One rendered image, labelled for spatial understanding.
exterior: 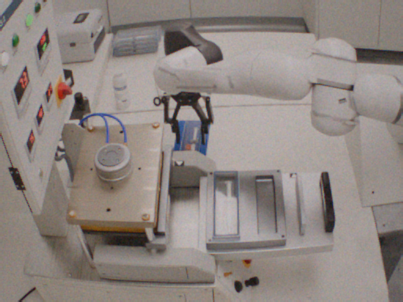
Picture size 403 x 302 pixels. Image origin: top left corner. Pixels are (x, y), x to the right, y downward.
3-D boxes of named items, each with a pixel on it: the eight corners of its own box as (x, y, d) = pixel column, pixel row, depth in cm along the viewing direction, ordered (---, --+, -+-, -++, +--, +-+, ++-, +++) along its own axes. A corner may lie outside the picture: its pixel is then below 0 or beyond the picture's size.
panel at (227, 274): (250, 310, 116) (216, 279, 105) (249, 219, 138) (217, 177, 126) (258, 307, 115) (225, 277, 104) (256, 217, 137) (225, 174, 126)
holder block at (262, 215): (206, 249, 105) (205, 242, 103) (208, 179, 120) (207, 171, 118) (285, 245, 104) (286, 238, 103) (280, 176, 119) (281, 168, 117)
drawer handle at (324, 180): (325, 232, 106) (327, 221, 103) (319, 182, 117) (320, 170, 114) (333, 231, 106) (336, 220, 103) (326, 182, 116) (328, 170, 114)
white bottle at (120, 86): (118, 101, 179) (113, 68, 169) (131, 101, 178) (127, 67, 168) (115, 109, 175) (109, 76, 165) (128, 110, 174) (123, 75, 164)
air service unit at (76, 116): (74, 165, 125) (62, 120, 115) (83, 126, 135) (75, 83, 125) (92, 164, 125) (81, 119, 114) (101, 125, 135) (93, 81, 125)
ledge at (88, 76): (4, 189, 150) (0, 179, 147) (53, 51, 211) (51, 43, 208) (80, 189, 149) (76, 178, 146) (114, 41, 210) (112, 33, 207)
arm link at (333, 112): (406, 79, 93) (342, 64, 89) (398, 155, 96) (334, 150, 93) (367, 68, 111) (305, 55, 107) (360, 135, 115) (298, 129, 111)
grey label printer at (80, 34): (44, 67, 193) (38, 34, 182) (59, 42, 208) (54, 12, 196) (96, 62, 191) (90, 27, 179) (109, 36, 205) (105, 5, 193)
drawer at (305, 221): (198, 263, 107) (196, 242, 102) (201, 187, 123) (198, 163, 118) (331, 253, 106) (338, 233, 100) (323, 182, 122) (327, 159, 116)
